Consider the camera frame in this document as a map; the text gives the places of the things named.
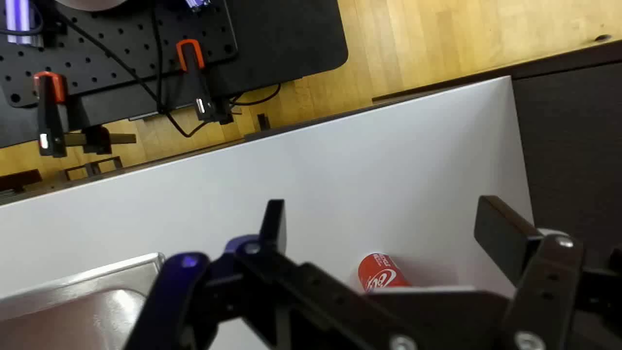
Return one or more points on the stainless steel sink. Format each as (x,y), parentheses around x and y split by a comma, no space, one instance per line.
(65,312)

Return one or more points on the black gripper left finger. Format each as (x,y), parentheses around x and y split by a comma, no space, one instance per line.
(298,305)

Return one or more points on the dark wood cabinet panel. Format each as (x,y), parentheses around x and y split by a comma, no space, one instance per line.
(570,143)

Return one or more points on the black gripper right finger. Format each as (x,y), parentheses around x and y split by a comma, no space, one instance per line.
(545,293)

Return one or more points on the black perforated mounting board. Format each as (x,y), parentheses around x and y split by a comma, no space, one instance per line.
(110,52)

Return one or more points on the purple lit electronic box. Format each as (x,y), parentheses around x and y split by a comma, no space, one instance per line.
(22,21)

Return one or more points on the red soda can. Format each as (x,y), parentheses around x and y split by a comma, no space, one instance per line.
(380,273)

